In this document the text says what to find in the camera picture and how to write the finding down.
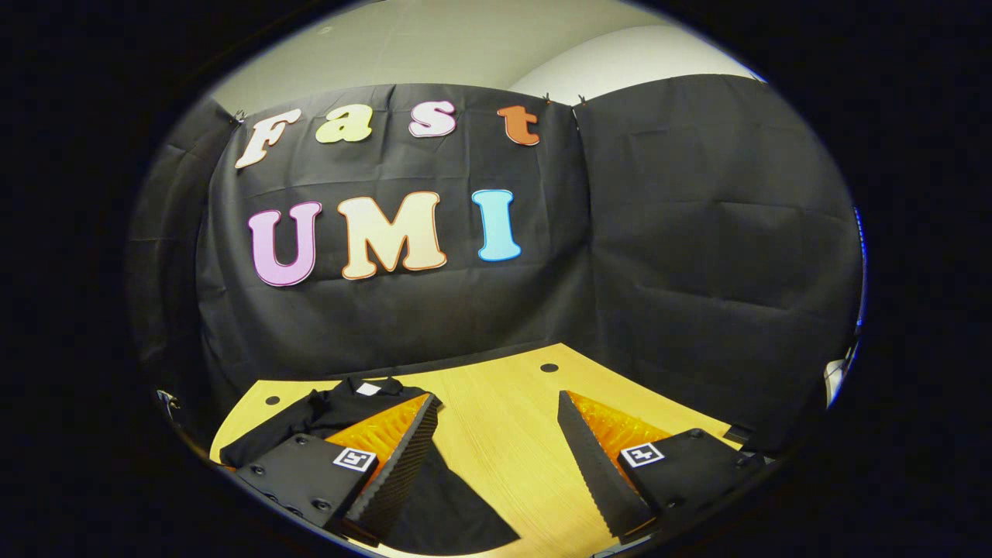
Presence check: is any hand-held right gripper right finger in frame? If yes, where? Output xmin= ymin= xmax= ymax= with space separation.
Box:
xmin=556 ymin=390 xmax=768 ymax=543

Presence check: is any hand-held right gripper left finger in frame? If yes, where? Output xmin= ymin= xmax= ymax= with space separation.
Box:
xmin=232 ymin=392 xmax=444 ymax=547

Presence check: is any white object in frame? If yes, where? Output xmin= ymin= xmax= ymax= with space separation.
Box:
xmin=823 ymin=341 xmax=858 ymax=408

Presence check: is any black backdrop cloth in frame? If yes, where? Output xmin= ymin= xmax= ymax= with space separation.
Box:
xmin=124 ymin=74 xmax=865 ymax=458

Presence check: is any black buttoned coat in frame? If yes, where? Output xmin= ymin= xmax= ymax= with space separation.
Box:
xmin=219 ymin=377 xmax=522 ymax=556

